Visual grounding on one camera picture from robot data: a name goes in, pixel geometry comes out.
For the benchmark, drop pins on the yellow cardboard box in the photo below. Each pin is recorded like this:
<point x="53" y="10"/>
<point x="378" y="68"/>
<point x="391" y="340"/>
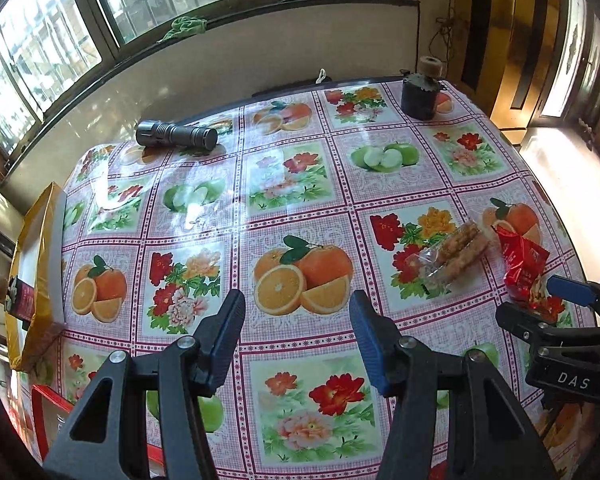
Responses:
<point x="35" y="260"/>

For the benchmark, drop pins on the clear granola bar packet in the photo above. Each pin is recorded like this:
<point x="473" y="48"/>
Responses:
<point x="455" y="250"/>

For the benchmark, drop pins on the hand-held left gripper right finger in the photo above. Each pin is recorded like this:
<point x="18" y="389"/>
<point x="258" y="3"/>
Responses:
<point x="367" y="340"/>

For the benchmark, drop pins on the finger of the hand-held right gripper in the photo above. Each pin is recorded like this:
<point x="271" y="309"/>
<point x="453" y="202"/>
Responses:
<point x="522" y="322"/>
<point x="567" y="287"/>

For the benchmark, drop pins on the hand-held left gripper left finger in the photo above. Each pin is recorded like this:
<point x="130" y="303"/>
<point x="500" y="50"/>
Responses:
<point x="227" y="325"/>

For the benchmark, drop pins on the tan spool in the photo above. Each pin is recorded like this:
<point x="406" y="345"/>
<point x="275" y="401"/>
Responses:
<point x="430" y="67"/>

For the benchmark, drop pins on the black flashlight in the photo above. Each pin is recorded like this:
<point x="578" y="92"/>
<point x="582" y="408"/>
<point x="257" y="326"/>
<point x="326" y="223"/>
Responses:
<point x="175" y="135"/>

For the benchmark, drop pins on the dark cylindrical jar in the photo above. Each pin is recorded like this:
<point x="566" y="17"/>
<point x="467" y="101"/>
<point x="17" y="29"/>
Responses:
<point x="419" y="100"/>

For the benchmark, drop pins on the red tray white inside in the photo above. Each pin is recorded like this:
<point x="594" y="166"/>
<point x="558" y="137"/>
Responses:
<point x="42" y="425"/>

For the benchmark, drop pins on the green cloth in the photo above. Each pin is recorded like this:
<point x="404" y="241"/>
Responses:
<point x="185" y="25"/>

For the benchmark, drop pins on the metal framed window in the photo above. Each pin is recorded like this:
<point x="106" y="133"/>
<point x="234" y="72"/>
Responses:
<point x="45" y="50"/>

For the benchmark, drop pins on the fruit and flower printed tablecloth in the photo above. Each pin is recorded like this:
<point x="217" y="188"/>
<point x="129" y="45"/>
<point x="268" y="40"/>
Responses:
<point x="300" y="200"/>

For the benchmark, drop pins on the red snack packet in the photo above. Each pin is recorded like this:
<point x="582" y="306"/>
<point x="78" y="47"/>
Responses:
<point x="522" y="265"/>

